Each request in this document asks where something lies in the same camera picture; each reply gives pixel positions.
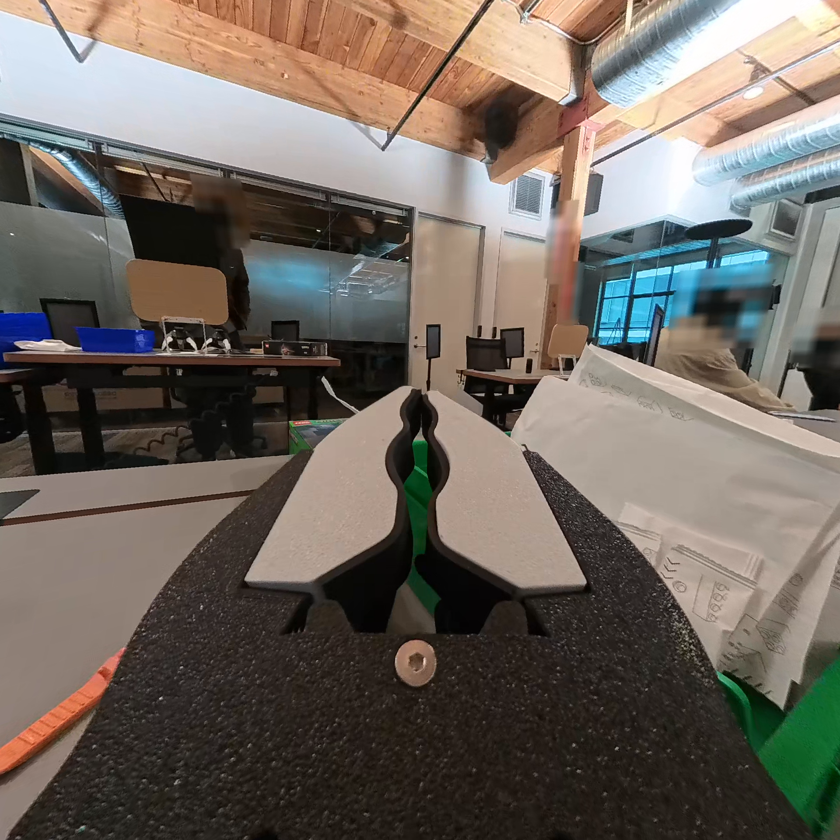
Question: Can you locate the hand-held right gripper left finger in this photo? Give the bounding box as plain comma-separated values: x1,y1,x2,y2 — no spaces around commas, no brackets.
244,387,422,597

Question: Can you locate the brown cardboard box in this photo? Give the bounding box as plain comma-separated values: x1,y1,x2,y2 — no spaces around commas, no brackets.
41,386,173,413

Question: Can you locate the white paper sheet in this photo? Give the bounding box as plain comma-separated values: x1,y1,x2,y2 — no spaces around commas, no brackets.
320,375,361,416

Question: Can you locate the long wooden table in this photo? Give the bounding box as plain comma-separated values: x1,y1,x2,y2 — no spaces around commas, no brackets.
459,369,572,421

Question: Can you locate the black office chair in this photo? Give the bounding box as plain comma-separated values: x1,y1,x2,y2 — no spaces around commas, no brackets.
177,387,263,460

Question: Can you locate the wooden post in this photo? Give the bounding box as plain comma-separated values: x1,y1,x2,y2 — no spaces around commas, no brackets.
545,125,598,368

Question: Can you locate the white wall vent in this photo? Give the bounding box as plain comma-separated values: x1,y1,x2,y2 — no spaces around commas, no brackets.
511,172,547,217

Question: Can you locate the white printed paper bag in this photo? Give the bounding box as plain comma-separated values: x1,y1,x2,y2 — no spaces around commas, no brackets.
512,374,840,710
567,344,840,460

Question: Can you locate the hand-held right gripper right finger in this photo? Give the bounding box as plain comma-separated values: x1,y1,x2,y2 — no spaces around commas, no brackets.
415,391,588,599

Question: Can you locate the blue window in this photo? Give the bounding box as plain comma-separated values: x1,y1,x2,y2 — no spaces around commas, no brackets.
600,259,775,342

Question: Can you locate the white door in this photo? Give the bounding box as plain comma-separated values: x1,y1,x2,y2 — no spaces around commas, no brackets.
415,211,485,395
495,228,547,368

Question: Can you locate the small green box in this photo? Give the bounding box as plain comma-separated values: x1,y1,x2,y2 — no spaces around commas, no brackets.
289,419,349,455

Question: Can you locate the orange brick separator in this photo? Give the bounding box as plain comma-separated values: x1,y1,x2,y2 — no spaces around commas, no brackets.
0,646,126,775

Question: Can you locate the thick silver duct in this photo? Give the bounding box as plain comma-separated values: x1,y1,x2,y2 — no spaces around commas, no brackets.
591,0,742,109

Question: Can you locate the green toy box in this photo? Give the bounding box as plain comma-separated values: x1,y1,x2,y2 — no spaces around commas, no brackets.
402,427,840,837

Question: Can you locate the black round disc lamp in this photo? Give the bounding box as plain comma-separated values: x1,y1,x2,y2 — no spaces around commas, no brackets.
682,218,754,270

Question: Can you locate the black metal strut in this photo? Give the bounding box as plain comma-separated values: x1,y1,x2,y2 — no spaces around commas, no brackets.
382,0,496,152
39,0,99,63

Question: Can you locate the black desk cable cover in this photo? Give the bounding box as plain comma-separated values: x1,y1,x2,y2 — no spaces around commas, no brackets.
0,489,40,526

